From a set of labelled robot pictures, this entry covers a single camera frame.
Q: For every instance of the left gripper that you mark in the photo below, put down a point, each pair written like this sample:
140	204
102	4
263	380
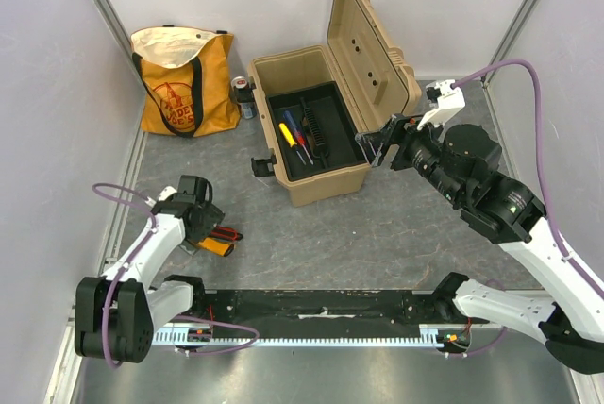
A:
211	217

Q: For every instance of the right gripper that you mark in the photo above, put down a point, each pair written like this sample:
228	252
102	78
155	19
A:
396	138

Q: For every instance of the black tool tray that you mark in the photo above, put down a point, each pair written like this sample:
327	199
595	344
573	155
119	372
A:
324	119

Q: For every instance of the blue handle screwdriver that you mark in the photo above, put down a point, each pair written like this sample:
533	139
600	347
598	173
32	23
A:
297	132

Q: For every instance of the yellow handle screwdriver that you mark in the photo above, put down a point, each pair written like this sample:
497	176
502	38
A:
291	141

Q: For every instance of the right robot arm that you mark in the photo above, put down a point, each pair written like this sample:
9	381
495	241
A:
461	163

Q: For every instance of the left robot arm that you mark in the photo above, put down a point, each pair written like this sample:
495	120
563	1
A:
117	313

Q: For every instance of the yellow utility knife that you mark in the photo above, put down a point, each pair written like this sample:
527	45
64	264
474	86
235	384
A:
220	248

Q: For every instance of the energy drink can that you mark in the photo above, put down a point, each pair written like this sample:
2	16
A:
244	97

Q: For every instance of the yellow tote bag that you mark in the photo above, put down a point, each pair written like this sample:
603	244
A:
186	77

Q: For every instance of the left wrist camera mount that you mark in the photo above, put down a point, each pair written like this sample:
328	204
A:
162	196

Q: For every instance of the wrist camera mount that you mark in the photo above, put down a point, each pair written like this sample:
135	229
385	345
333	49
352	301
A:
446	100
162	196

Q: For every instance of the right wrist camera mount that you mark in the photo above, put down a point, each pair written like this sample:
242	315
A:
446	100

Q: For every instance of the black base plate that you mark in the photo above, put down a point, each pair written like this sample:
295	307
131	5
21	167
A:
241	306

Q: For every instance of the slotted cable duct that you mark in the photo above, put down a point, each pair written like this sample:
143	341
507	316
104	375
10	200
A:
191	335

